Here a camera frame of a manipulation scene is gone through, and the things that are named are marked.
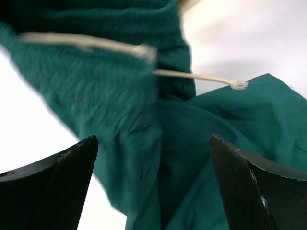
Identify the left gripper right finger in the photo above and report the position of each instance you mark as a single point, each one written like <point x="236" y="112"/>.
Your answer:
<point x="258" y="194"/>

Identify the teal green shorts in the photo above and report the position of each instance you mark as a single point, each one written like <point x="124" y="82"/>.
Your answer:
<point x="111" y="68"/>

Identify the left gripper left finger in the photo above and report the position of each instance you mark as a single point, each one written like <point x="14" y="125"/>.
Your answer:
<point x="48" y="194"/>

